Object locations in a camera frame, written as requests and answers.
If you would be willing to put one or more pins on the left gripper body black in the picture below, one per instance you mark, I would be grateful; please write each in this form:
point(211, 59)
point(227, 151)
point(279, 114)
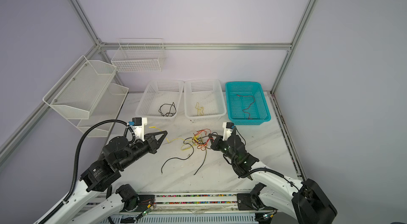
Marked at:
point(151, 147)

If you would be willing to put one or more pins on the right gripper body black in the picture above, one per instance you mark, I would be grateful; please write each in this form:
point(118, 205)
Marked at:
point(220, 145)

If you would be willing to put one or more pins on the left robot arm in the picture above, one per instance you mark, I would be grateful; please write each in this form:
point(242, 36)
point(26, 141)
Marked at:
point(117, 155)

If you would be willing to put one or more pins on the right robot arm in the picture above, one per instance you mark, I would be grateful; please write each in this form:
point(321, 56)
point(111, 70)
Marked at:
point(305, 201)

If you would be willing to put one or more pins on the middle white plastic basket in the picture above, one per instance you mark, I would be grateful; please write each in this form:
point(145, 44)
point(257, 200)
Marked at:
point(204, 100)

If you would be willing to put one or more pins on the white plastic basket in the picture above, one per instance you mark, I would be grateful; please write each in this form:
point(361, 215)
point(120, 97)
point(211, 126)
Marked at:
point(204, 100)
point(161, 100)

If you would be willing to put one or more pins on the left white plastic basket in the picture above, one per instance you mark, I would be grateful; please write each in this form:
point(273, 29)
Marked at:
point(161, 100)

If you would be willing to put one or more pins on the teal plastic basket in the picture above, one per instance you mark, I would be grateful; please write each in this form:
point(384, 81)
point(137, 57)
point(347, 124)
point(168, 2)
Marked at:
point(246, 103)

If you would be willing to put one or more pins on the white mesh two-tier shelf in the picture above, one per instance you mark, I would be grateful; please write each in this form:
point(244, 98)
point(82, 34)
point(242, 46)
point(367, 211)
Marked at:
point(87, 94)

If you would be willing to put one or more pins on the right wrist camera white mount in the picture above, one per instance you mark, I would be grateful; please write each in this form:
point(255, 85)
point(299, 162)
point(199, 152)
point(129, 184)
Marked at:
point(228, 129)

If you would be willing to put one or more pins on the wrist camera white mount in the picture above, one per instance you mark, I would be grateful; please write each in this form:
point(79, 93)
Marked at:
point(137, 127)
point(228, 129)

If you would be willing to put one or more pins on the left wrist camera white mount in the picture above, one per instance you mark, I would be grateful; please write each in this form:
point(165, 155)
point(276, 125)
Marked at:
point(137, 127)

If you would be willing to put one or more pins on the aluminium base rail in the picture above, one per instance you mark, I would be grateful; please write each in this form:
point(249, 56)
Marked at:
point(218, 208)

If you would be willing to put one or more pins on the white wire wall basket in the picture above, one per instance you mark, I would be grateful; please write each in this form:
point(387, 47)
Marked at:
point(139, 55)

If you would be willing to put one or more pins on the aluminium frame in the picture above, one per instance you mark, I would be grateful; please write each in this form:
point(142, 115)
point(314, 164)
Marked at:
point(13, 142)

